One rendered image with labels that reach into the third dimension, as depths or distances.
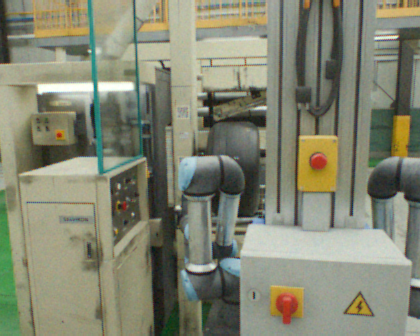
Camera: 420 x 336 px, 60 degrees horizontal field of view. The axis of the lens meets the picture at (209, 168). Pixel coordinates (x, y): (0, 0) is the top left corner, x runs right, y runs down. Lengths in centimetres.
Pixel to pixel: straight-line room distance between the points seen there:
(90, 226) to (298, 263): 105
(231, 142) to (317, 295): 126
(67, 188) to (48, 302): 54
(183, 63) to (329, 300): 159
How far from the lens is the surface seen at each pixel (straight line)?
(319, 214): 94
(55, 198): 168
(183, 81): 211
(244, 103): 247
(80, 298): 180
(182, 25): 215
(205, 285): 139
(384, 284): 84
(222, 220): 144
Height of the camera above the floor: 154
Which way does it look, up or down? 10 degrees down
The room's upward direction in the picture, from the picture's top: 1 degrees counter-clockwise
